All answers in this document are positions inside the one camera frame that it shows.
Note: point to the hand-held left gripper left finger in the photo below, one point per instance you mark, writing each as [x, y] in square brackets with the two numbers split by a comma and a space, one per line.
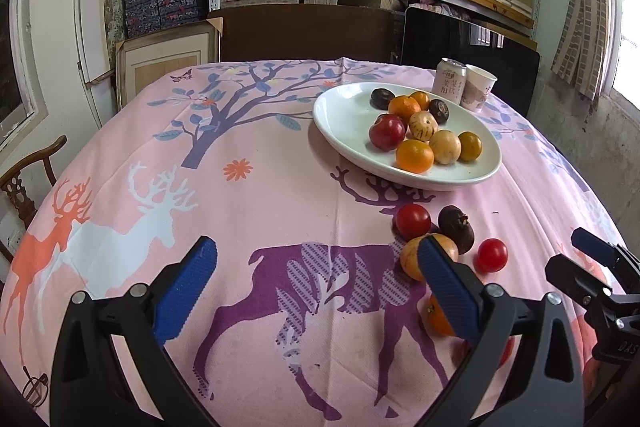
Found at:
[185, 292]

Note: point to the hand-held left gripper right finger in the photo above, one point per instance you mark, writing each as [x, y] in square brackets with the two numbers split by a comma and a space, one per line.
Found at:
[447, 292]

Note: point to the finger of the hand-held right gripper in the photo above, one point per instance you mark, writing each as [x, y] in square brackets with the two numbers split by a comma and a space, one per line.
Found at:
[595, 246]
[572, 274]

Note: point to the orange striped pepino melon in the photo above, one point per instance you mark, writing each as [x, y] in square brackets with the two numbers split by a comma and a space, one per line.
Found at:
[411, 259]

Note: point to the red cherry tomato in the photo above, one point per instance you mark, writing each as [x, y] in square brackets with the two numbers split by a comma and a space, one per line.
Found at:
[412, 222]
[492, 255]

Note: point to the dark brown stemmed fruit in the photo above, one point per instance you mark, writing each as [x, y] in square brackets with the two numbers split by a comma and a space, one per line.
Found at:
[456, 229]

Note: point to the red plum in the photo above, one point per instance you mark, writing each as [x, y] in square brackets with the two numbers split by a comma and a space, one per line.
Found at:
[506, 352]
[387, 132]

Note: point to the yellow-orange tangerine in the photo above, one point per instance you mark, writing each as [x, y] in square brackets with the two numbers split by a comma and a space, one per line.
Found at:
[415, 156]

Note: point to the pale green striped pepino melon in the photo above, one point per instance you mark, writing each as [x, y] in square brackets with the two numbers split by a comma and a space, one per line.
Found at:
[445, 147]

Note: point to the small orange tangerine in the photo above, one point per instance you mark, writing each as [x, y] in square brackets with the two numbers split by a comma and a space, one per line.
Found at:
[471, 146]
[421, 99]

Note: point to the small cream striped pepino melon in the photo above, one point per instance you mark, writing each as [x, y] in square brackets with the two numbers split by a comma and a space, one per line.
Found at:
[422, 125]

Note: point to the dark brown round fruit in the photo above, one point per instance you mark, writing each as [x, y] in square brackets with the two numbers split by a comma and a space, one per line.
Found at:
[382, 98]
[441, 110]

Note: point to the large deep orange tangerine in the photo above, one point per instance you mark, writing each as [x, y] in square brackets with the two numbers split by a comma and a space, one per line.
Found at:
[404, 107]

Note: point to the white oval plate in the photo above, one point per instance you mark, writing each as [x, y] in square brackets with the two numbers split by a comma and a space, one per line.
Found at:
[345, 117]

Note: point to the person's right hand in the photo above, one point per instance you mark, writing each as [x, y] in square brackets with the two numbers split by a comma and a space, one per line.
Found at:
[592, 377]

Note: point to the pink deer print tablecloth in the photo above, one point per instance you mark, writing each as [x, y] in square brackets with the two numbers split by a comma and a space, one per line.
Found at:
[250, 207]

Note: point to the eyeglasses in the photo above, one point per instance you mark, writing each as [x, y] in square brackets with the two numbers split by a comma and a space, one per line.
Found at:
[35, 389]

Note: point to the carved wooden chair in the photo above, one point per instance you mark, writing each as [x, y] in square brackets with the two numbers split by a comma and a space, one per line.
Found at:
[20, 197]

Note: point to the paper cup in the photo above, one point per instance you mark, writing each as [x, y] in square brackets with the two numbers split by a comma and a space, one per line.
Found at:
[478, 89]

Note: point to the white drink can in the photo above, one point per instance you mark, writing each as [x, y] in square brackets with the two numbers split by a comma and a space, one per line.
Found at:
[448, 84]

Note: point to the bright window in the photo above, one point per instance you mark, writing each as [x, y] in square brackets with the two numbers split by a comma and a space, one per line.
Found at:
[627, 32]

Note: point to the framed picture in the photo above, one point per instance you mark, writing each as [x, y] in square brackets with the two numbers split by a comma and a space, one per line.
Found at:
[160, 67]

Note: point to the checked curtain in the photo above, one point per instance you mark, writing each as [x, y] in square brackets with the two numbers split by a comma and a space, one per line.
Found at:
[582, 7]

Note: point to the black panel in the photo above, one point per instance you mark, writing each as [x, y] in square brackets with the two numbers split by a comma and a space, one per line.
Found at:
[435, 37]

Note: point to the stack of blue patterned boxes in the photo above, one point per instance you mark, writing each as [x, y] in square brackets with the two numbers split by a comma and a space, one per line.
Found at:
[165, 9]

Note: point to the dark brown chair back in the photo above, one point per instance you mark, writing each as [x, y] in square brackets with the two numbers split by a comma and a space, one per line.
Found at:
[310, 32]

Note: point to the white leaning board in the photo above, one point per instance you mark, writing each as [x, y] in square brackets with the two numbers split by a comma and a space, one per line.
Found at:
[92, 17]

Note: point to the white window frame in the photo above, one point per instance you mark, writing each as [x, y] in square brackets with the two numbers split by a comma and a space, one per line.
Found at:
[22, 67]

